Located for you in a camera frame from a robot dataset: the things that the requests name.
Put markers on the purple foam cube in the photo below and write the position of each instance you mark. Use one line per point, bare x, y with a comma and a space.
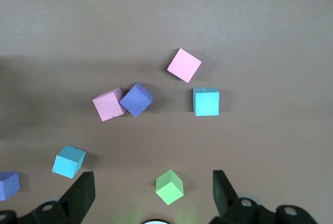
9, 186
136, 100

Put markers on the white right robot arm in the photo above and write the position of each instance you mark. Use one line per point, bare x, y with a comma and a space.
156, 222

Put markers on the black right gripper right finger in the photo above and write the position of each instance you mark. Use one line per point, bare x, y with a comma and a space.
223, 195

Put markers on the green foam cube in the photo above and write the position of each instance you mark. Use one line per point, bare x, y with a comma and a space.
169, 189

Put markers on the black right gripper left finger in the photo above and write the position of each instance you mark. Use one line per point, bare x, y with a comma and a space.
78, 198

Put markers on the dented pink foam cube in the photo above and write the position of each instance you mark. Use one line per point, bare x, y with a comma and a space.
108, 105

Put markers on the light blue foam cube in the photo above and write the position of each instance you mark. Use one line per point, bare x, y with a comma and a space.
67, 163
206, 103

